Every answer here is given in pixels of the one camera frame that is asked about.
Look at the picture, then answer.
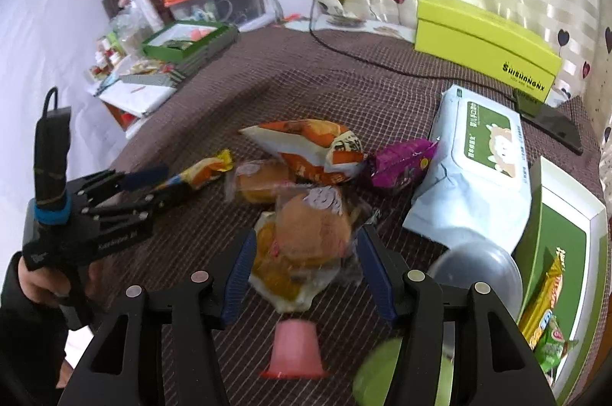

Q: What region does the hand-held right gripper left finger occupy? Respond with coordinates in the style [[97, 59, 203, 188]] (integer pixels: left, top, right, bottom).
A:
[[57, 228, 259, 406]]

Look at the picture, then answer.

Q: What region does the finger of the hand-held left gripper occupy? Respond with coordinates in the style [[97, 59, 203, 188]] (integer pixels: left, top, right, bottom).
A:
[[79, 166, 169, 208], [86, 183, 193, 224]]

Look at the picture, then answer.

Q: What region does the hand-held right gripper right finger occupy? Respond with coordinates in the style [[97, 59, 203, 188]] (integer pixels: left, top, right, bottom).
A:
[[355, 224, 558, 406]]

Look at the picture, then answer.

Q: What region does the yellow cake clear packet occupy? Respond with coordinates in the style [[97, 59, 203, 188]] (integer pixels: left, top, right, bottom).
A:
[[250, 211, 346, 312]]

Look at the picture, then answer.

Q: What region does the yellow candy bar packet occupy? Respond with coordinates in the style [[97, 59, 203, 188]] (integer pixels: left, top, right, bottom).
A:
[[163, 149, 234, 193]]

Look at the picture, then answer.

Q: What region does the small bun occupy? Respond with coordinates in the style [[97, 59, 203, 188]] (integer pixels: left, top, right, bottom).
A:
[[225, 159, 298, 207]]

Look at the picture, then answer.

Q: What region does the pink jelly cup red lid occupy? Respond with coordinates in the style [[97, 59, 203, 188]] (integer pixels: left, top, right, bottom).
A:
[[259, 320, 332, 380]]

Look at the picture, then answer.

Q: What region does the orange white pastry packet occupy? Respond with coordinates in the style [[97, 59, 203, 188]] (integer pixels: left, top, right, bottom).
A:
[[238, 118, 370, 187]]

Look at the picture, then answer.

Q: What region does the green white cardboard box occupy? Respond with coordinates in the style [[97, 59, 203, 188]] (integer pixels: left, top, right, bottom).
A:
[[513, 156, 609, 405]]

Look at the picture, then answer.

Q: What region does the person's left forearm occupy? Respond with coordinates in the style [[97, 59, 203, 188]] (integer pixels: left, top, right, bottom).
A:
[[0, 252, 75, 406]]

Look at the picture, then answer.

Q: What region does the person's left hand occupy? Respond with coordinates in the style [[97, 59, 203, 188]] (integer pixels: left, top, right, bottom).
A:
[[16, 261, 65, 306]]

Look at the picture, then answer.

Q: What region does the white papers stack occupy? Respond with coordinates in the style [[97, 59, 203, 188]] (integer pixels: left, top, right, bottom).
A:
[[97, 70, 179, 119]]

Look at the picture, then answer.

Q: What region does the clear plastic bowl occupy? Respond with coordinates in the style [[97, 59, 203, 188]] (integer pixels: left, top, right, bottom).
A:
[[427, 241, 523, 326]]

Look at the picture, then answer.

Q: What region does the green round lid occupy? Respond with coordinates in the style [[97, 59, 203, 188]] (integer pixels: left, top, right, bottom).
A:
[[352, 336, 456, 406]]

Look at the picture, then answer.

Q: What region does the purple snack packet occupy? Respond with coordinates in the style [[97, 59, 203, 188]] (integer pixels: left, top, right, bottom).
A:
[[367, 137, 439, 193]]

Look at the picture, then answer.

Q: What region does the green tray box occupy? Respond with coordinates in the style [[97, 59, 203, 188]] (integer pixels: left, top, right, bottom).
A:
[[140, 20, 241, 75]]

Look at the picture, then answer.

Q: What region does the wet wipes pack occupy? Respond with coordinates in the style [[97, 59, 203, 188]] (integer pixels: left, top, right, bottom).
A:
[[402, 84, 535, 255]]

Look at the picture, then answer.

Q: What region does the yellow snack bar blue print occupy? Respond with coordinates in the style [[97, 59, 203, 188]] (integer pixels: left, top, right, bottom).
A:
[[518, 252, 566, 350]]

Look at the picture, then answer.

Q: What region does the glass jar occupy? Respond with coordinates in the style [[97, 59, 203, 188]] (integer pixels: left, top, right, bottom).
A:
[[97, 0, 126, 21]]

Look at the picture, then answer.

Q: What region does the brown checked tablecloth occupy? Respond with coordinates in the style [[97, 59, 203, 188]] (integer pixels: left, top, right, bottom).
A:
[[72, 24, 612, 406]]

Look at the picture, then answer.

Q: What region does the green snack packet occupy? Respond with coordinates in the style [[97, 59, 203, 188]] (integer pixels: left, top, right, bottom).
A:
[[532, 314, 580, 374]]

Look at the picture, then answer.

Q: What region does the black smartphone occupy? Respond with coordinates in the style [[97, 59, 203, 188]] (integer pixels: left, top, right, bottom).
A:
[[513, 91, 585, 155]]

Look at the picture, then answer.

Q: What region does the lime green box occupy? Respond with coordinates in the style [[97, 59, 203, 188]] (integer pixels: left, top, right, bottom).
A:
[[412, 0, 563, 104]]

